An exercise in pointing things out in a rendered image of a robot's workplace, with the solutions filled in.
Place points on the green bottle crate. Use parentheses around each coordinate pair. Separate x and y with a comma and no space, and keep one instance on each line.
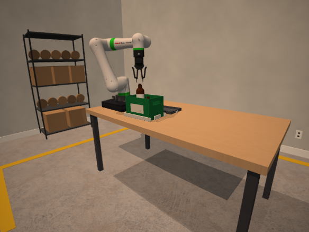
(145,107)

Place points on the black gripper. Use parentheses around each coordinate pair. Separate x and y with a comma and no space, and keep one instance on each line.
(139,66)

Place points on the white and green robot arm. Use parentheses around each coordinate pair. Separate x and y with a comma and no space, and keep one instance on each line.
(99,46)

